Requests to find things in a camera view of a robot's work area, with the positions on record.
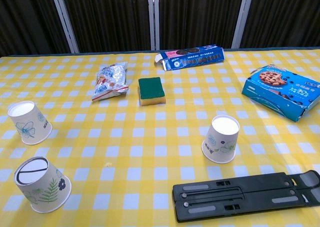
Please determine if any paper cup green flower print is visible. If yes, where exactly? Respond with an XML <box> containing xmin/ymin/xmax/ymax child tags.
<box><xmin>201</xmin><ymin>114</ymin><xmax>241</xmax><ymax>164</ymax></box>

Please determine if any paper cup blue flower print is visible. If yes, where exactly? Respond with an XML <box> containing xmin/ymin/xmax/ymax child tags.
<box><xmin>7</xmin><ymin>100</ymin><xmax>53</xmax><ymax>146</ymax></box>

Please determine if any paper cup green fern print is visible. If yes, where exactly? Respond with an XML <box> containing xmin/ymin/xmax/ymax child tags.
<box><xmin>13</xmin><ymin>156</ymin><xmax>73</xmax><ymax>214</ymax></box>

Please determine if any green yellow scrub sponge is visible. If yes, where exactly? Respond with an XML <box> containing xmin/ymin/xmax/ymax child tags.
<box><xmin>138</xmin><ymin>76</ymin><xmax>167</xmax><ymax>107</ymax></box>

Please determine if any yellow white checkered tablecloth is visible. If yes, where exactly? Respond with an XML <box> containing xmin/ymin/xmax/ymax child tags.
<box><xmin>0</xmin><ymin>46</ymin><xmax>320</xmax><ymax>227</ymax></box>

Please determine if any silver white snack bag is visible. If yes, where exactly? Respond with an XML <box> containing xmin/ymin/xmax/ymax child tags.
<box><xmin>91</xmin><ymin>61</ymin><xmax>130</xmax><ymax>102</ymax></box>

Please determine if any blue sandwich cookie box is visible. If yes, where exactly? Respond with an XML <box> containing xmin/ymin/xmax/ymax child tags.
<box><xmin>154</xmin><ymin>44</ymin><xmax>226</xmax><ymax>72</ymax></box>

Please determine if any black folding laptop stand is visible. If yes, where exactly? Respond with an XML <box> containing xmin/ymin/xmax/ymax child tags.
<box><xmin>172</xmin><ymin>169</ymin><xmax>320</xmax><ymax>223</ymax></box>

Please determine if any blue chocolate chip cookie box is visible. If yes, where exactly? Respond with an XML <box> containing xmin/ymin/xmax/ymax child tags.
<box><xmin>241</xmin><ymin>63</ymin><xmax>320</xmax><ymax>123</ymax></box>

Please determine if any white partition frame post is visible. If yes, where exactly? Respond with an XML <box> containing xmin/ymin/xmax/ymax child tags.
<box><xmin>231</xmin><ymin>0</ymin><xmax>256</xmax><ymax>49</ymax></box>
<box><xmin>147</xmin><ymin>0</ymin><xmax>161</xmax><ymax>51</ymax></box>
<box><xmin>49</xmin><ymin>0</ymin><xmax>80</xmax><ymax>54</ymax></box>

